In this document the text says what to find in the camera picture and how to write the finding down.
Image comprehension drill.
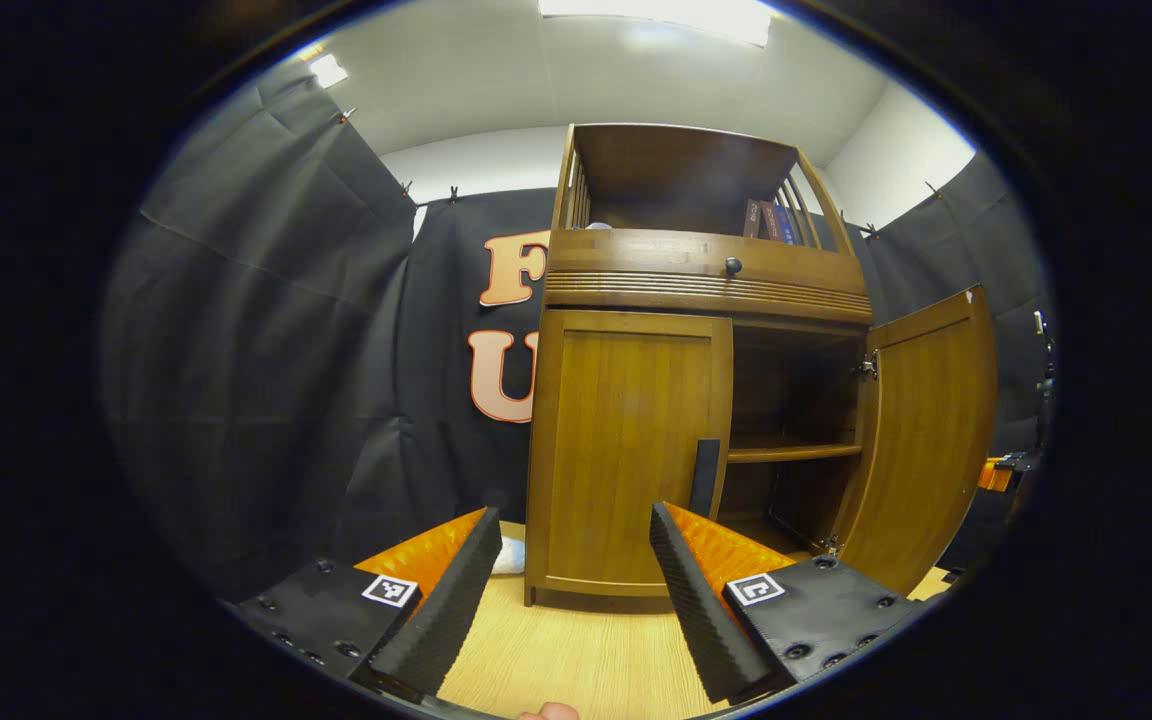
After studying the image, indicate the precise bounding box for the wooden double-door shoe cabinet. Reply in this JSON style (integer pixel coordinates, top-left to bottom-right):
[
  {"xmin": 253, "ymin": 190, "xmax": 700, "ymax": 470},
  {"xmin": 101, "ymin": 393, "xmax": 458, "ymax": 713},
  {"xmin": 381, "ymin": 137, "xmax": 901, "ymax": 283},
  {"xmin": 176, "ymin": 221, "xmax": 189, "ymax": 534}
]
[{"xmin": 524, "ymin": 123, "xmax": 877, "ymax": 613}]

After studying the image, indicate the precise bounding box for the wooden inner shelf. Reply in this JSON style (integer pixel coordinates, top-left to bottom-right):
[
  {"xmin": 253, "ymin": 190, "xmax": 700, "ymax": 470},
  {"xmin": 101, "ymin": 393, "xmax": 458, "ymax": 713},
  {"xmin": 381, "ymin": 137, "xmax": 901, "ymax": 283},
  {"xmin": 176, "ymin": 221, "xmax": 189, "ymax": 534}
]
[{"xmin": 728, "ymin": 435, "xmax": 865, "ymax": 464}]

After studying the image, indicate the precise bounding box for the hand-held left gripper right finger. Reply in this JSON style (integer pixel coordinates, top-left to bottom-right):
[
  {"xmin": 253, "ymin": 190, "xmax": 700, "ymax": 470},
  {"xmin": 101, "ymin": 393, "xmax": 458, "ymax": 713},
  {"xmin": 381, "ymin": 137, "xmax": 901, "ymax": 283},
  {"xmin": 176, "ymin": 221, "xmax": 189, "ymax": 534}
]
[{"xmin": 649, "ymin": 500, "xmax": 927, "ymax": 706}]

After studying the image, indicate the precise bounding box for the wooden shoe cabinet door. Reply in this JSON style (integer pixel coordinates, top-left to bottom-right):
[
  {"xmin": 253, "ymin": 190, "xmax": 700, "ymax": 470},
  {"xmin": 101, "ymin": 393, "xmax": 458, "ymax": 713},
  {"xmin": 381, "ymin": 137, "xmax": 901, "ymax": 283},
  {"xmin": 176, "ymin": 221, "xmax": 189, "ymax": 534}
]
[
  {"xmin": 829, "ymin": 285, "xmax": 999, "ymax": 598},
  {"xmin": 526, "ymin": 308, "xmax": 734, "ymax": 601}
]

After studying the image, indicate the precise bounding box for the wooden cabinet drawer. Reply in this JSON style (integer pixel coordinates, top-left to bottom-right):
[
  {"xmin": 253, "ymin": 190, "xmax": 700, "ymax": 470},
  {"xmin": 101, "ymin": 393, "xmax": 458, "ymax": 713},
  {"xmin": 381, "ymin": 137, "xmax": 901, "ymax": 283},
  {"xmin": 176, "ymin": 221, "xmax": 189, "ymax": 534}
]
[{"xmin": 544, "ymin": 228, "xmax": 874, "ymax": 326}]

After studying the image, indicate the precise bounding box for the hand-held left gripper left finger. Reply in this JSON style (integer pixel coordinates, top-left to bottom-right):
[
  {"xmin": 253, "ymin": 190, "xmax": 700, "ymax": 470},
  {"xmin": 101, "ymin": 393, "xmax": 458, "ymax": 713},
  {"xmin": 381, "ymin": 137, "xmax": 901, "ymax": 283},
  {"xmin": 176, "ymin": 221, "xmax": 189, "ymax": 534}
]
[{"xmin": 226, "ymin": 506, "xmax": 504, "ymax": 706}]

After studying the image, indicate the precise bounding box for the large ceiling light panel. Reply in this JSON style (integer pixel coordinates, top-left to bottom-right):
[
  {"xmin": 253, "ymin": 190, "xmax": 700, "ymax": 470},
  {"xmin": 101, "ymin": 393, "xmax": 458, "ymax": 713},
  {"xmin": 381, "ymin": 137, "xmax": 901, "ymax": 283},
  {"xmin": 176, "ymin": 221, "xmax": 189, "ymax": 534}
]
[{"xmin": 538, "ymin": 0, "xmax": 772, "ymax": 46}]

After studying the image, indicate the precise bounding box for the black door handle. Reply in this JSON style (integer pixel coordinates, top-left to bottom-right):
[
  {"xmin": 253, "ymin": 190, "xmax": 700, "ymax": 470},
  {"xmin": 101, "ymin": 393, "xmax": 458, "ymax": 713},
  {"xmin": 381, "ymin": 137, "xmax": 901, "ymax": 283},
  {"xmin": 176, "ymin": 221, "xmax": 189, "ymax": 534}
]
[{"xmin": 688, "ymin": 438, "xmax": 723, "ymax": 519}]

